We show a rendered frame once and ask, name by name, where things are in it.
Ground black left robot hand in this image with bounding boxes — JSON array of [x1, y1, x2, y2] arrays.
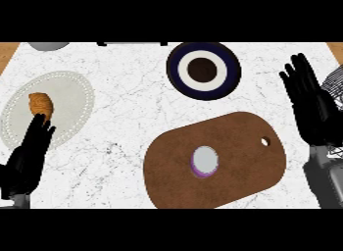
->
[[0, 113, 57, 201]]

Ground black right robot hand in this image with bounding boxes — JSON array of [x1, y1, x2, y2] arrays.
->
[[277, 52, 343, 148]]

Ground brown wooden cutting board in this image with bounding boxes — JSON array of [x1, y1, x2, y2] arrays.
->
[[143, 111, 288, 210]]

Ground purple-rimmed can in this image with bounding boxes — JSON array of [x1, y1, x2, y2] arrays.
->
[[189, 145, 221, 179]]

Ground orange-brown croissant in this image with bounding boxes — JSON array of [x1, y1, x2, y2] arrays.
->
[[28, 92, 54, 123]]

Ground pale grey oval placemat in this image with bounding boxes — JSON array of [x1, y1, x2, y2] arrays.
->
[[0, 70, 97, 151]]

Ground dark blue and white plate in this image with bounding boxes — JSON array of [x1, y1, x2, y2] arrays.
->
[[165, 42, 242, 102]]

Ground grey round bowl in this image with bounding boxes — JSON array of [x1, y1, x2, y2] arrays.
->
[[26, 42, 72, 52]]

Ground dark-legged pale appliance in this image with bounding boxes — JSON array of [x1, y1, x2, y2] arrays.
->
[[96, 42, 171, 47]]

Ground dark wire basket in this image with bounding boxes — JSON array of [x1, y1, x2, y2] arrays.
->
[[319, 54, 343, 161]]

